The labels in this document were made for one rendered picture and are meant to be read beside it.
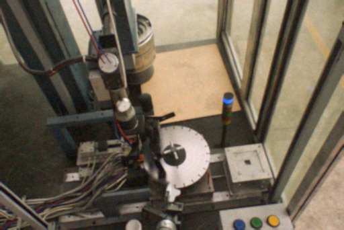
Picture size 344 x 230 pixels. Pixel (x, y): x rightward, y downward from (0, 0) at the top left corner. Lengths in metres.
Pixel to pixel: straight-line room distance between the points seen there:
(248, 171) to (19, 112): 1.42
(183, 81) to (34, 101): 0.95
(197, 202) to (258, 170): 0.33
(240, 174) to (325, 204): 1.16
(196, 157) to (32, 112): 1.11
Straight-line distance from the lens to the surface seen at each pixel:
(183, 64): 2.14
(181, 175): 1.43
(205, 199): 1.59
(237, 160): 1.54
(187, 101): 1.92
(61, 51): 1.65
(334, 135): 0.99
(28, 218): 1.50
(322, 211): 2.53
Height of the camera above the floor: 2.23
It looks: 53 degrees down
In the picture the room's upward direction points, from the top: 7 degrees counter-clockwise
